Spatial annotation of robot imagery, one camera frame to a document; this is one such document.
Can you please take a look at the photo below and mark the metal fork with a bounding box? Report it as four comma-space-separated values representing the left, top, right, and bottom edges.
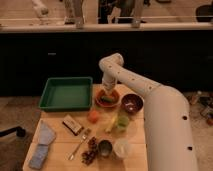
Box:
68, 128, 91, 160

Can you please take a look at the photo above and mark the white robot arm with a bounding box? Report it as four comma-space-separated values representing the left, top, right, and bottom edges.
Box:
99, 53, 199, 171

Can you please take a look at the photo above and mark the green plastic cup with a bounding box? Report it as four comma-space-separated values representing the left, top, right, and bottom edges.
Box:
116, 115, 129, 131

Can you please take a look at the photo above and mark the black office chair base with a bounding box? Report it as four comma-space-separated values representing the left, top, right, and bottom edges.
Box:
0, 126, 26, 137

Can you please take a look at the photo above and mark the wooden table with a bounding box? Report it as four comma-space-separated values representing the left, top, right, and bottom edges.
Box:
22, 83, 149, 171

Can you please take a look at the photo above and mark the blue sponge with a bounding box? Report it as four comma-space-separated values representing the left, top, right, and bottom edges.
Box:
28, 144, 49, 170

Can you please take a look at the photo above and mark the light blue cloth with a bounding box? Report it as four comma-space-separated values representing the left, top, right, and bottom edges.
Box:
38, 121, 56, 145

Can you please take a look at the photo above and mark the orange fruit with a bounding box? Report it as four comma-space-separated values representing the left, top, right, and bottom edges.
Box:
88, 110, 100, 123

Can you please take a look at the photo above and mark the yellow banana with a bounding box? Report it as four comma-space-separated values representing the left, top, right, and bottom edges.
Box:
105, 115, 118, 133

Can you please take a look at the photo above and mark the dark red bowl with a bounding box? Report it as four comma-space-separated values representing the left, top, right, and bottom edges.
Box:
121, 94, 143, 115

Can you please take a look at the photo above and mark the metal cup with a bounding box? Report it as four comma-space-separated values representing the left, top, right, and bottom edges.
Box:
98, 140, 112, 157

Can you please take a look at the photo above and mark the bunch of dark grapes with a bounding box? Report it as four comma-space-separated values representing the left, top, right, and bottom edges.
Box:
82, 137, 98, 165

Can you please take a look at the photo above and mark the orange bowl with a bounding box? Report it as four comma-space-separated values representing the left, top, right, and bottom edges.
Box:
95, 90, 120, 108

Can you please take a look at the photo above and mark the brown snack box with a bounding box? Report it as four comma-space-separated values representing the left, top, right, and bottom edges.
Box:
62, 115, 84, 136

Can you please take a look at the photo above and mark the green plastic tray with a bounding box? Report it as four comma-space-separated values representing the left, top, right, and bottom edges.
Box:
39, 77, 93, 112

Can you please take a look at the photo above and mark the white plastic cup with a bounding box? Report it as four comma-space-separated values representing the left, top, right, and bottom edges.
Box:
113, 138, 131, 159

